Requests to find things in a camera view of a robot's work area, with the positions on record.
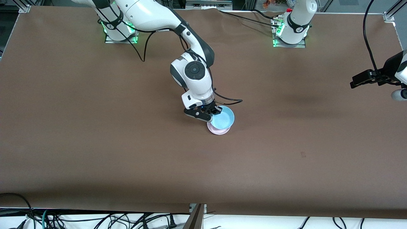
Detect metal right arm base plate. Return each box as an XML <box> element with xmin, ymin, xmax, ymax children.
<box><xmin>105</xmin><ymin>19</ymin><xmax>140</xmax><ymax>44</ymax></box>

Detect silver rail with connectors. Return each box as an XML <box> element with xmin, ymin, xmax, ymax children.
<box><xmin>186</xmin><ymin>0</ymin><xmax>233</xmax><ymax>10</ymax></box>

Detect black cable across table edge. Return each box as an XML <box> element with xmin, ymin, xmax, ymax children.
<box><xmin>217</xmin><ymin>9</ymin><xmax>281</xmax><ymax>26</ymax></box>

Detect pink plastic bowl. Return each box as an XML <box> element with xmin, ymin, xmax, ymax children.
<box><xmin>207</xmin><ymin>122</ymin><xmax>233</xmax><ymax>135</ymax></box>

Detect black looped floor cable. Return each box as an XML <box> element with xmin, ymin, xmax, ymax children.
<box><xmin>0</xmin><ymin>193</ymin><xmax>36</xmax><ymax>229</ymax></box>

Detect aluminium frame profile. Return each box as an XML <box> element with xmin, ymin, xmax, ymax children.
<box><xmin>184</xmin><ymin>204</ymin><xmax>207</xmax><ymax>229</ymax></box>

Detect brown table cover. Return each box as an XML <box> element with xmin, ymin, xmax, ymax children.
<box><xmin>0</xmin><ymin>6</ymin><xmax>407</xmax><ymax>219</ymax></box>

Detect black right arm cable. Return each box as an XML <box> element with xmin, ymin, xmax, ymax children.
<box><xmin>94</xmin><ymin>6</ymin><xmax>243</xmax><ymax>106</ymax></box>

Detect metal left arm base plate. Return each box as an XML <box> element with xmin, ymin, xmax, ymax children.
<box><xmin>272</xmin><ymin>17</ymin><xmax>307</xmax><ymax>49</ymax></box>

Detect blue plastic bowl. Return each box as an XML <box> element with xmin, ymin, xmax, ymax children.
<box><xmin>210</xmin><ymin>106</ymin><xmax>235</xmax><ymax>129</ymax></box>

